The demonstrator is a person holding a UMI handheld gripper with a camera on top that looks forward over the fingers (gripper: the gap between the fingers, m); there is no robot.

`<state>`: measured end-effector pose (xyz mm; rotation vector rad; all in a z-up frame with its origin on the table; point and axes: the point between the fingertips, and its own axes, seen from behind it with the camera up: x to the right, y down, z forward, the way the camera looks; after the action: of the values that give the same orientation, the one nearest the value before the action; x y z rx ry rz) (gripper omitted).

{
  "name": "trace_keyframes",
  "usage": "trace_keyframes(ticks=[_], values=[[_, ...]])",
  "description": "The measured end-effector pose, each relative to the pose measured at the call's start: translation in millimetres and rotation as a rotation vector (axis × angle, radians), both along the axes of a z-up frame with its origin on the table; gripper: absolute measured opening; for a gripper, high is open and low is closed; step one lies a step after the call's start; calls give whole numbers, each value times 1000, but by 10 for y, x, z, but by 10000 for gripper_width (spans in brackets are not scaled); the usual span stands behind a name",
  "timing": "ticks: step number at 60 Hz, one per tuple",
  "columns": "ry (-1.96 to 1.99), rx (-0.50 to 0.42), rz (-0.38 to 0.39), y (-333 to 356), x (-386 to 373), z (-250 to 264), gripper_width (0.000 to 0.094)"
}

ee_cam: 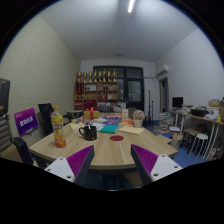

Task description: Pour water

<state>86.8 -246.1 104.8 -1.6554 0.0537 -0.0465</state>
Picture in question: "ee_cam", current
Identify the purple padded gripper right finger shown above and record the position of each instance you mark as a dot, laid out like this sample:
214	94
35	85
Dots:
152	167

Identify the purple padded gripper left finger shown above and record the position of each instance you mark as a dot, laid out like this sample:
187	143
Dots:
75	167

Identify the black polka dot mug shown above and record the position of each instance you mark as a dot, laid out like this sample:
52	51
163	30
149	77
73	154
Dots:
89	133

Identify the yellow paper pad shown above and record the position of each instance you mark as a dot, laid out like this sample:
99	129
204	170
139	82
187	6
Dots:
131	130

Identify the red round coaster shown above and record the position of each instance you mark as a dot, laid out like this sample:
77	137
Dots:
116	138

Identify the teal notebook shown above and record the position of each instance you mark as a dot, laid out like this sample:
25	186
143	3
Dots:
111	129

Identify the potted flower plant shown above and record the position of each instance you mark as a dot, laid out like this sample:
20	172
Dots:
138	117

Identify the orange juice bottle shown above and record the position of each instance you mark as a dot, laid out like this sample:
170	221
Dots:
57	125

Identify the yellow gift box red ribbon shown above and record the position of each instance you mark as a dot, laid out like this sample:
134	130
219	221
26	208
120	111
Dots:
91	114

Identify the black chair armrest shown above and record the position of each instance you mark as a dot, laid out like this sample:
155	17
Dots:
23	150

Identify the small standing card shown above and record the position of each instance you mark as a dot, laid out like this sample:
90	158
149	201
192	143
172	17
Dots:
124	114

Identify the white round stool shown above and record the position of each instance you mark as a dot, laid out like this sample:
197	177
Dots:
199	143

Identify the black office chair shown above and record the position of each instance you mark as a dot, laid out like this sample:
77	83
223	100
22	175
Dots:
46	110

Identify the purple sign board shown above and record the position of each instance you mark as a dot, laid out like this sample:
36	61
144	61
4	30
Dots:
26	121

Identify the black computer monitor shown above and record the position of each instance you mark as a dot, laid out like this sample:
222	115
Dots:
177	102

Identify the wooden display shelf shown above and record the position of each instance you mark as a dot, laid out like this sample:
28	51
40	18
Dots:
96	89

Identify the long side desk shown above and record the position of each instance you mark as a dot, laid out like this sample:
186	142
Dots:
199	124

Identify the white air conditioner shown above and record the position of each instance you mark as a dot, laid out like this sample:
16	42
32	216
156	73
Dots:
162	70

